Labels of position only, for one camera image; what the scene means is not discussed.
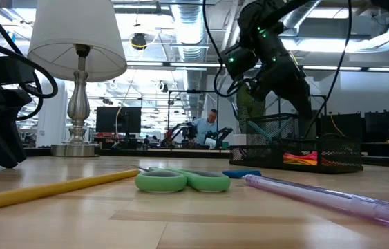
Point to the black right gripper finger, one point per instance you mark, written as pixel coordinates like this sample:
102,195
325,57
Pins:
306,121

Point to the pink rainbow sticky note pad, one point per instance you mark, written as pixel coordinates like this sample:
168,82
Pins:
301,159

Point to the black mesh desk organizer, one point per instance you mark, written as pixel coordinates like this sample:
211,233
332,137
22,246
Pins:
339,152

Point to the teal pen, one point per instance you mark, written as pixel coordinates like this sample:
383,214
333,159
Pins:
260,131

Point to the yellow pencil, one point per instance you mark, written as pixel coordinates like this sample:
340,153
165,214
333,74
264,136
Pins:
49,190

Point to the purple translucent pen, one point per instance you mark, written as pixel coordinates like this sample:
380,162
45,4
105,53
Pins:
318,197

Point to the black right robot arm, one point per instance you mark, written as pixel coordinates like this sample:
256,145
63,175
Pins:
256,15

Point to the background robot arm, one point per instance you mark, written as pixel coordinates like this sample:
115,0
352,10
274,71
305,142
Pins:
180,133
220,136

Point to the black equipment case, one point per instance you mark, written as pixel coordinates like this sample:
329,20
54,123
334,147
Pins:
387,126
346,126

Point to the snake plant in white pot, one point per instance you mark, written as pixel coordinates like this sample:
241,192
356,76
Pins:
249,107

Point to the blue eraser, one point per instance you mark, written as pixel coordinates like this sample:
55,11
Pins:
240,173

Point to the person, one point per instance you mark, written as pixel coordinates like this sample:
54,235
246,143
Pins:
204,129

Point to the white shade table lamp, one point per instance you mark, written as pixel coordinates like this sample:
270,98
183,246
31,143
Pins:
76,34

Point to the black monitor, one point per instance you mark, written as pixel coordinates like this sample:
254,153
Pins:
118,119

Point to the black ceiling spotlight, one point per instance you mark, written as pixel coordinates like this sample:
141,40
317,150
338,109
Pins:
139,41

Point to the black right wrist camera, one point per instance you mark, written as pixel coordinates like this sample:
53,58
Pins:
239,62

